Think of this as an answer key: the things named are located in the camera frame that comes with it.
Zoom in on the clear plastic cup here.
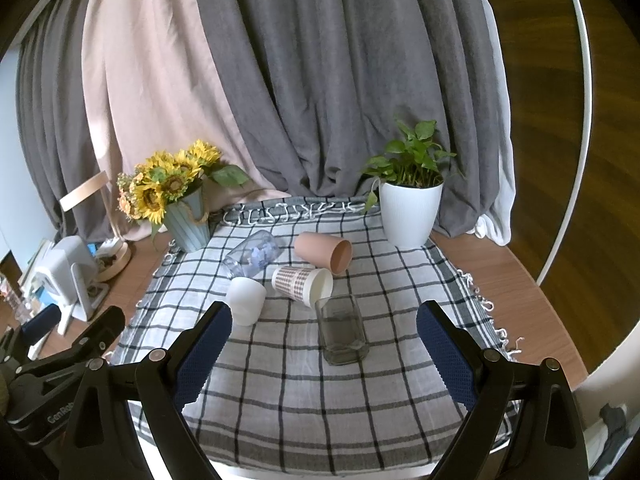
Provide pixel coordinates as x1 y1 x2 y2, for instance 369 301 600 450
222 230 283 278

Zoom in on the white frosted cup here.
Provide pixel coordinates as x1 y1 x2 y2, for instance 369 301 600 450
226 278 267 326

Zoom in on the checkered paper cup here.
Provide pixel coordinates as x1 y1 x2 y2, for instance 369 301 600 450
271 266 334 309

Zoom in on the pink cup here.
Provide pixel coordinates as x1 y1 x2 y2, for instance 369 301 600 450
294 232 352 275

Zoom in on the white desk fan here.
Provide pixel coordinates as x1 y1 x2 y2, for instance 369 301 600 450
36 235 108 336

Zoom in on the wooden desk lamp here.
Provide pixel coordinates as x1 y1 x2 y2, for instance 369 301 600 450
58 171 131 283

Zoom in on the ribbed blue vase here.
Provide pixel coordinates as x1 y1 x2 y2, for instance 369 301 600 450
164 186 210 252

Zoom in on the sunflower bouquet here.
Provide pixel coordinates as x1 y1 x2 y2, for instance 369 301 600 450
116 140 250 228

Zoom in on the checkered tablecloth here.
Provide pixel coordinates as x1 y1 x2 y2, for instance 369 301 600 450
113 198 504 476

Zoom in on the smoky square glass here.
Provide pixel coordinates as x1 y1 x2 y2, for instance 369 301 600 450
314 295 369 366

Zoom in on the beige curtain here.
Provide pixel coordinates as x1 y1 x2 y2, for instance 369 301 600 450
81 0 284 209

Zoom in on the white plant pot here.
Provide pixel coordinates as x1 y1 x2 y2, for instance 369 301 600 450
380 183 444 249

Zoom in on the green pothos plant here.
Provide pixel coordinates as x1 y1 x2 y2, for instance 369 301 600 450
362 118 457 212

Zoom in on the grey curtain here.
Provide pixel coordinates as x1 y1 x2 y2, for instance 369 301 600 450
16 0 515 245

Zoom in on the white floor lamp pole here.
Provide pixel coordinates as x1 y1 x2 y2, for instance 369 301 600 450
534 0 592 286

